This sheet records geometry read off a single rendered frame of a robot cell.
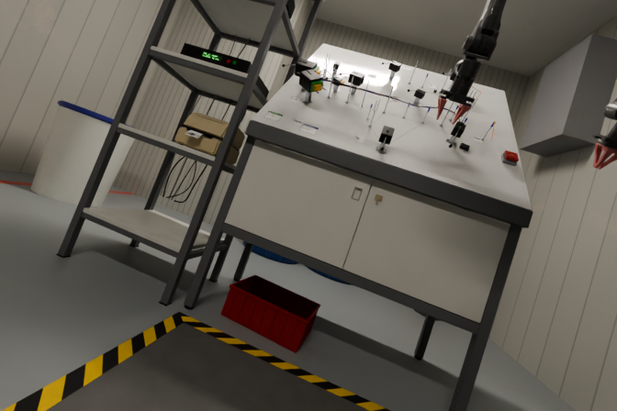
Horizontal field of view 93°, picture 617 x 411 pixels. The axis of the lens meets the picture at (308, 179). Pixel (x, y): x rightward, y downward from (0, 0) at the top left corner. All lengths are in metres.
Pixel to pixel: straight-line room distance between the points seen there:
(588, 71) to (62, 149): 4.04
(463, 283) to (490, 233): 0.22
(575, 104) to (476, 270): 2.08
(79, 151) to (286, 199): 1.84
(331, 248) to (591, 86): 2.59
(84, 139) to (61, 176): 0.31
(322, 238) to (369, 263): 0.21
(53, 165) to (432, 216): 2.54
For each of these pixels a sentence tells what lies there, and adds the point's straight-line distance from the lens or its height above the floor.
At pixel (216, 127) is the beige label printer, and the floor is 0.80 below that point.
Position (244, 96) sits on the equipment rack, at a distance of 1.39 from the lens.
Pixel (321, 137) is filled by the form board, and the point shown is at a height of 0.90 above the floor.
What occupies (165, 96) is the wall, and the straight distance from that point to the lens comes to 4.08.
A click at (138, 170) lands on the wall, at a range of 4.04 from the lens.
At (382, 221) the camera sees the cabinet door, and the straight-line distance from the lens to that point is 1.26.
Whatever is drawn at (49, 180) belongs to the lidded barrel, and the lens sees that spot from 2.84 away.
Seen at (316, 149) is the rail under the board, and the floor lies 0.83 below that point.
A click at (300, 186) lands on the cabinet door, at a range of 1.27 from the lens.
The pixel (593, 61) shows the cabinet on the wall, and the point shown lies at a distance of 3.37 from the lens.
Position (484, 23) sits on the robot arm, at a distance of 1.15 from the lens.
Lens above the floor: 0.61
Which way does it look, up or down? 4 degrees up
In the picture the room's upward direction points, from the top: 20 degrees clockwise
